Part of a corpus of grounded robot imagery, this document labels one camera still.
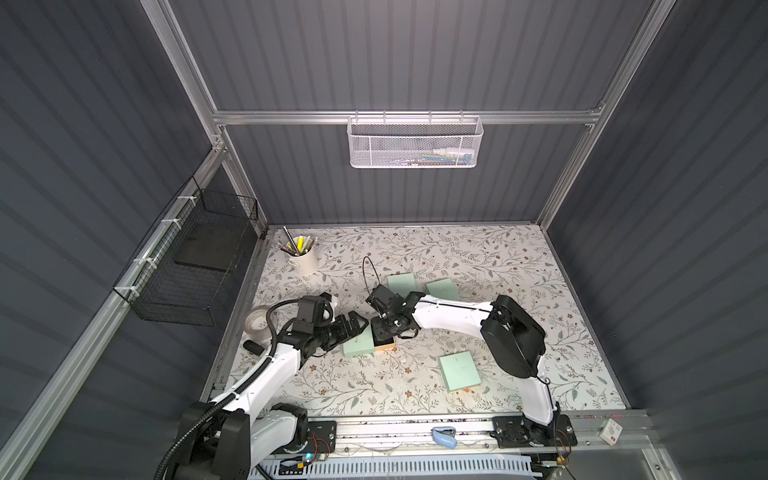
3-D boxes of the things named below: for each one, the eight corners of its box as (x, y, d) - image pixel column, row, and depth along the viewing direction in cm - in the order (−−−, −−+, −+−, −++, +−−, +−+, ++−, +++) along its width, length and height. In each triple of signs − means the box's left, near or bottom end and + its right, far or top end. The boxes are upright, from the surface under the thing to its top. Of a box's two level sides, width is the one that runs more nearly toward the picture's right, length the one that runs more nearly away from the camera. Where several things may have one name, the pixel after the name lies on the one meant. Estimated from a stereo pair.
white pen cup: (296, 279, 107) (287, 259, 98) (294, 259, 113) (286, 239, 104) (319, 274, 108) (313, 254, 99) (317, 255, 114) (310, 234, 105)
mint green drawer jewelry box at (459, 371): (447, 392, 82) (449, 388, 79) (437, 361, 88) (439, 356, 85) (478, 385, 84) (481, 381, 80) (466, 354, 89) (469, 349, 86)
